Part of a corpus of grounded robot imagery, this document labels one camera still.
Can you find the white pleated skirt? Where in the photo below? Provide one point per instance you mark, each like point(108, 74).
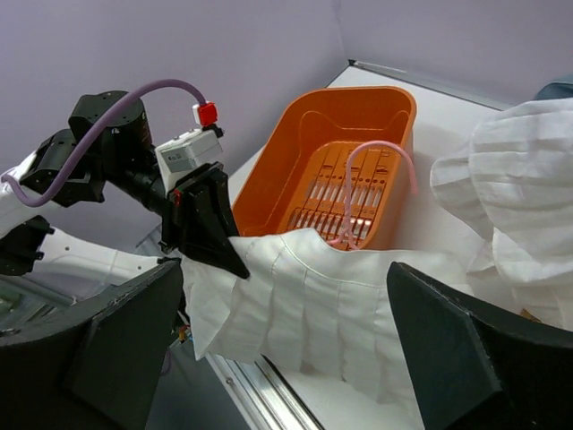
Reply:
point(306, 304)

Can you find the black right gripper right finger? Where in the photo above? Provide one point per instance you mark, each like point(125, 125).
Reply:
point(474, 365)

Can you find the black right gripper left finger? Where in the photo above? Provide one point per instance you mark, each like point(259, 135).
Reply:
point(95, 364)

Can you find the white ruffled skirt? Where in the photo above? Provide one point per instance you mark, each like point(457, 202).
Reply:
point(511, 183)

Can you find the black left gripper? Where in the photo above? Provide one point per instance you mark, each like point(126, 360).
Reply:
point(196, 216)

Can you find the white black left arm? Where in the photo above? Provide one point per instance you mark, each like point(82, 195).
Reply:
point(108, 141)

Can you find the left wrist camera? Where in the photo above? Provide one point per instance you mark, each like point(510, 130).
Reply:
point(182, 155)

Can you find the orange plastic basket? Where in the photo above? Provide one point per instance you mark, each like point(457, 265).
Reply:
point(298, 180)

